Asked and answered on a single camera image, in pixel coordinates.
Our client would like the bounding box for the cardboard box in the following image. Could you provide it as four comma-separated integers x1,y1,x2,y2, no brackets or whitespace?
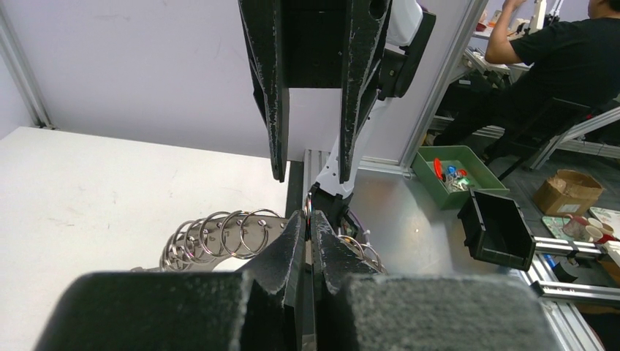
532,169,605,216

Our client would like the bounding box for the person in black shirt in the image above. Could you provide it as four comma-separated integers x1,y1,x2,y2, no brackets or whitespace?
426,1,619,146

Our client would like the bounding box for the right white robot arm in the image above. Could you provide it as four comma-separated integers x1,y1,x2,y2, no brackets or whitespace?
238,1,436,229

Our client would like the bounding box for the aluminium frame post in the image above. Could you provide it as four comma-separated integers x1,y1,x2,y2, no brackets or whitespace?
399,1,488,170
1,2,57,129

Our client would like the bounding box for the black parts bin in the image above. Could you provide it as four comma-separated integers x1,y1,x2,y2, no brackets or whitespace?
457,189,536,271

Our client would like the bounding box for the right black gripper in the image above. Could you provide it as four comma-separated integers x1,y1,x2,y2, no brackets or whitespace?
238,1,392,184

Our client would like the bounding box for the right aluminium frame post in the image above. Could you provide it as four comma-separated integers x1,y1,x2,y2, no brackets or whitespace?
399,1,488,170

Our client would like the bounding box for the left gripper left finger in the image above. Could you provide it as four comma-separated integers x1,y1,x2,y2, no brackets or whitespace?
35,211,306,350

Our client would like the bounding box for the green parts bin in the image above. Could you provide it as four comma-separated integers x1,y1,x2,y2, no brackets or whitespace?
412,146,509,210

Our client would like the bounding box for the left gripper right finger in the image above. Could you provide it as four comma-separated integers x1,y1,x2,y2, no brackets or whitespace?
311,211,557,350

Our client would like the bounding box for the left aluminium frame post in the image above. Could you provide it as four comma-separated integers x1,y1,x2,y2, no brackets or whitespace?
1,2,57,129

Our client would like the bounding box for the metal disc with keyrings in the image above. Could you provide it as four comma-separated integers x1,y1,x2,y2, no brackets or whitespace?
149,188,388,273

